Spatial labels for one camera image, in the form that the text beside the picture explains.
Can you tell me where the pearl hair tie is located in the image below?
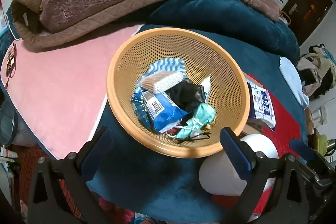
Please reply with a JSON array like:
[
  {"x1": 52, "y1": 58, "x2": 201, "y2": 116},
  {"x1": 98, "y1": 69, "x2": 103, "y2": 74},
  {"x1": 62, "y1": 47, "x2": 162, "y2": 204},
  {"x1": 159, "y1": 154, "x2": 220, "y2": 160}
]
[{"x1": 176, "y1": 123, "x2": 212, "y2": 144}]

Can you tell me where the teal face mask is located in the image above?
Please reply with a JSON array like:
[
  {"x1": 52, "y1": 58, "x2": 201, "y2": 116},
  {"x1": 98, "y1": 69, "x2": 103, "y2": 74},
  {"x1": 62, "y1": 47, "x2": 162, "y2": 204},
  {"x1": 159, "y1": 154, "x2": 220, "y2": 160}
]
[{"x1": 165, "y1": 103, "x2": 217, "y2": 141}]

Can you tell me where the blue white striped towel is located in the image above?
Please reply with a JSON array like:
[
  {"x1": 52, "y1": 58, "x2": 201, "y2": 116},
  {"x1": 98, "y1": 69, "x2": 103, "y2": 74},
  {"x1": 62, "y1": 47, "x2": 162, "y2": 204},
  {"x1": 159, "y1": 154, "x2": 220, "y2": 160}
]
[{"x1": 134, "y1": 57, "x2": 187, "y2": 93}]

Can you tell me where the cotton swab packet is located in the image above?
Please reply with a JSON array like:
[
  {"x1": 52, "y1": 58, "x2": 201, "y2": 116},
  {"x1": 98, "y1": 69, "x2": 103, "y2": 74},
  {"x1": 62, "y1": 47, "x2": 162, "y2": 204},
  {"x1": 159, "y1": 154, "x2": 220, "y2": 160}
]
[{"x1": 139, "y1": 71, "x2": 184, "y2": 94}]

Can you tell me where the black soft cloth item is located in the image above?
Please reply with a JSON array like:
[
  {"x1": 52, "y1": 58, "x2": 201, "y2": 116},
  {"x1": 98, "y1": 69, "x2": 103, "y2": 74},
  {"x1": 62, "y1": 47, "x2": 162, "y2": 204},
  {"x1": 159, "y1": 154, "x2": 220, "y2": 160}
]
[{"x1": 166, "y1": 80, "x2": 206, "y2": 113}]

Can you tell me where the brown cardboard box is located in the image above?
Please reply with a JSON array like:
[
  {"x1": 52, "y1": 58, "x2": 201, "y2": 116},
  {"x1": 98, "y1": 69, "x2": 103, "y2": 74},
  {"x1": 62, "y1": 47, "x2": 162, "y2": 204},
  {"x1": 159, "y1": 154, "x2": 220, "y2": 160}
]
[{"x1": 241, "y1": 72, "x2": 264, "y2": 135}]

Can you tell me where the red fuzzy mat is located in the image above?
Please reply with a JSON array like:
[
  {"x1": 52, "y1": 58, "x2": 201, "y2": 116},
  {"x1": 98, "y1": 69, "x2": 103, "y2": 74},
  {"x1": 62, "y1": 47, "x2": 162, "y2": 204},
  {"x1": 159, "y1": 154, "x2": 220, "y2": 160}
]
[{"x1": 211, "y1": 73, "x2": 301, "y2": 215}]

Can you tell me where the blue white tissue pack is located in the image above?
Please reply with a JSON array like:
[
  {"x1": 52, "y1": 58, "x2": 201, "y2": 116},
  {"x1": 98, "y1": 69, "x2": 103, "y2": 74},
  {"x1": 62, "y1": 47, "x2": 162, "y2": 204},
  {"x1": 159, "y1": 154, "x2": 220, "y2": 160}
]
[{"x1": 246, "y1": 79, "x2": 276, "y2": 131}]

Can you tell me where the pink sheet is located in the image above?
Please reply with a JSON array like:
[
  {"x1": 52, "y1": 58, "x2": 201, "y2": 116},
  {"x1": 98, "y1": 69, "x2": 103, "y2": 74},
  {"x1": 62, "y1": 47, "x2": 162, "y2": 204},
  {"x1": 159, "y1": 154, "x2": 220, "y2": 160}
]
[{"x1": 1, "y1": 23, "x2": 141, "y2": 159}]

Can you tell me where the blue snack packet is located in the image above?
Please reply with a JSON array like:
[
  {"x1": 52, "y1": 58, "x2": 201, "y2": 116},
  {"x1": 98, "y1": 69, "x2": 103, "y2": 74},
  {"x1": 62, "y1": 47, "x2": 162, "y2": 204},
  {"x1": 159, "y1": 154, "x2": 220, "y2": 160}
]
[{"x1": 130, "y1": 91, "x2": 189, "y2": 134}]

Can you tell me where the yellow green bowl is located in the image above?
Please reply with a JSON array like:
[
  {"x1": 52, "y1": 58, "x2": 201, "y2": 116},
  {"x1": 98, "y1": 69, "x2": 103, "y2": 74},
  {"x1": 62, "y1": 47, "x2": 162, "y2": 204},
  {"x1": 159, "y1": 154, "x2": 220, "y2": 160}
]
[{"x1": 316, "y1": 134, "x2": 328, "y2": 156}]

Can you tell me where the steel electric kettle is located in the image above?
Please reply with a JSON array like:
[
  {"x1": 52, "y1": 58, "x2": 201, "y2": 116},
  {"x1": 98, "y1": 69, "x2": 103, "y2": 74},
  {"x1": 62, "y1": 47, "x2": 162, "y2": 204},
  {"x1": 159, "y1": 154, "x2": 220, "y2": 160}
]
[{"x1": 325, "y1": 139, "x2": 336, "y2": 156}]

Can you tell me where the orange plastic mesh basket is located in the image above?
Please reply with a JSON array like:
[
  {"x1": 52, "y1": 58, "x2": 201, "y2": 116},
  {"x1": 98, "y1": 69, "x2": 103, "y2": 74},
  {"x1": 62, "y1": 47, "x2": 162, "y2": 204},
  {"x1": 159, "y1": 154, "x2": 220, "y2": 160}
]
[{"x1": 106, "y1": 27, "x2": 250, "y2": 159}]

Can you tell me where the light blue folded cloth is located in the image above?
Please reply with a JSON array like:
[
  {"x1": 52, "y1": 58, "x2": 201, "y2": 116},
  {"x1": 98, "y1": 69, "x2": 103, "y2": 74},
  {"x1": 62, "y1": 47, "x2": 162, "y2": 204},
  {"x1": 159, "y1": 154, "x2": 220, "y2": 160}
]
[{"x1": 279, "y1": 57, "x2": 310, "y2": 109}]

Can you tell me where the pile of clothes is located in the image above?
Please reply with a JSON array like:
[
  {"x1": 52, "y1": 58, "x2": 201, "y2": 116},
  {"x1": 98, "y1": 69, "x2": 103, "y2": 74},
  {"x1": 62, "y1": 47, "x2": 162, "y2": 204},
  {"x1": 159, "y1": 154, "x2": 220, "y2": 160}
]
[{"x1": 296, "y1": 44, "x2": 335, "y2": 99}]

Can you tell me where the dark brown door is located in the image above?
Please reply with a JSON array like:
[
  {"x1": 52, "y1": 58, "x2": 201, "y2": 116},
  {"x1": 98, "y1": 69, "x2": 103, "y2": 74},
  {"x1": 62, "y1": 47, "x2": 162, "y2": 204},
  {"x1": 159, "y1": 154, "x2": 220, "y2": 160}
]
[{"x1": 282, "y1": 0, "x2": 333, "y2": 45}]

